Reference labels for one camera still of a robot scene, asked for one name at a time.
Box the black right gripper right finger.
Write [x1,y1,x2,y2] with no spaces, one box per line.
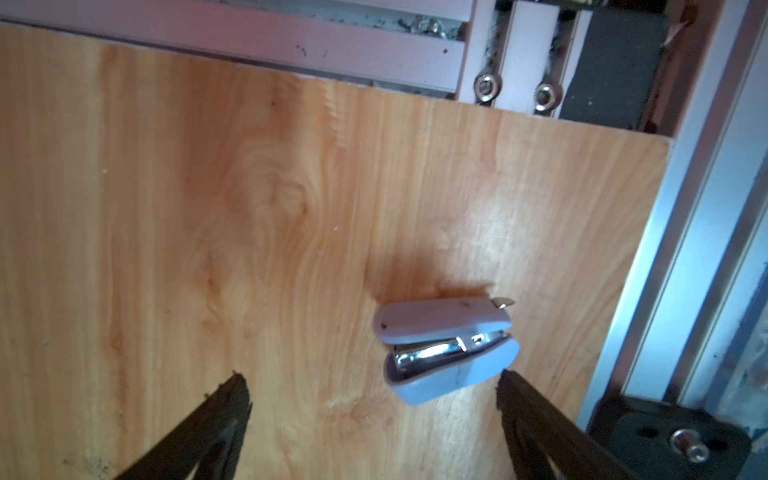
[496,370,636,479]

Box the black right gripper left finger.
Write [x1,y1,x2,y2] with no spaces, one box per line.
[118,373,252,479]

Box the blue stapler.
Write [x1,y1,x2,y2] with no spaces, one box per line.
[373,297,520,406]

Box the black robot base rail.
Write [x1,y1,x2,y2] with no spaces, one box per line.
[588,397,752,479]

